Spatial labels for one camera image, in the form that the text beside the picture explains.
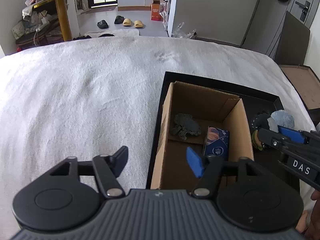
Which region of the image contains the blue tissue packet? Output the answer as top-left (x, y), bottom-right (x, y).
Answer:
top-left (203, 126), bottom-right (230, 160)

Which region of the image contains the dark grey knitted cloth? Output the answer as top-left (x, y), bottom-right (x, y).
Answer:
top-left (170, 113), bottom-right (201, 140)

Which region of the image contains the beige slipper right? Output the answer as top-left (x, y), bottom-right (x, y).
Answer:
top-left (134, 20), bottom-right (144, 29)

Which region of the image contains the clear plastic bag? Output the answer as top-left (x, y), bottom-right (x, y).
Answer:
top-left (171, 22), bottom-right (197, 39)

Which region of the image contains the black tray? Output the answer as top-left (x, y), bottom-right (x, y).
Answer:
top-left (146, 72), bottom-right (300, 191)

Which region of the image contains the black slipper far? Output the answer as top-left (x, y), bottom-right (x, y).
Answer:
top-left (114, 15), bottom-right (124, 24)

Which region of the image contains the orange cardboard box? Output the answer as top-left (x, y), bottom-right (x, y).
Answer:
top-left (151, 0), bottom-right (162, 21)

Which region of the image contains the black slipper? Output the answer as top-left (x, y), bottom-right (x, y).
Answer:
top-left (97, 20), bottom-right (109, 29)
top-left (114, 15), bottom-right (124, 24)

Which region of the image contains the clutter pile under table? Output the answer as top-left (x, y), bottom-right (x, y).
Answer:
top-left (11, 1), bottom-right (64, 52)

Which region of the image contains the white shelf unit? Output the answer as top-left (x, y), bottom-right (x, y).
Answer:
top-left (160, 0), bottom-right (177, 37)

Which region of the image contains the brown cardboard box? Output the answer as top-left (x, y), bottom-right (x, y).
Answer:
top-left (149, 82), bottom-right (254, 191)

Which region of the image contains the beige slipper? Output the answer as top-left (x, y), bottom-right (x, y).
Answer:
top-left (134, 20), bottom-right (144, 29)
top-left (123, 18), bottom-right (132, 27)

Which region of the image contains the white fuzzy blanket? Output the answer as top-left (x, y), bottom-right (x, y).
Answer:
top-left (1, 36), bottom-right (315, 239)

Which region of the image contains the black slipper near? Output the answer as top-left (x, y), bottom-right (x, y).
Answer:
top-left (97, 20), bottom-right (109, 29)

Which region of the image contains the light blue fluffy plush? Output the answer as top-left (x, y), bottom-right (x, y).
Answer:
top-left (271, 110), bottom-right (295, 129)

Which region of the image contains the beige slipper left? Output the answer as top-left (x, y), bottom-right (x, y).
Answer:
top-left (123, 18), bottom-right (132, 27)

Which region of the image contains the white soft object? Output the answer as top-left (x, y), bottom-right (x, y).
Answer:
top-left (267, 117), bottom-right (278, 133)

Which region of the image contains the orange round soft toy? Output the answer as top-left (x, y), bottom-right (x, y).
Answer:
top-left (251, 130), bottom-right (263, 151)

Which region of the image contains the person's right hand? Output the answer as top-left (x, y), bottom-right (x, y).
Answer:
top-left (305, 190), bottom-right (320, 240)

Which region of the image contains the yellow round table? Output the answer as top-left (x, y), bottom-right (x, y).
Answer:
top-left (31, 0), bottom-right (73, 41)

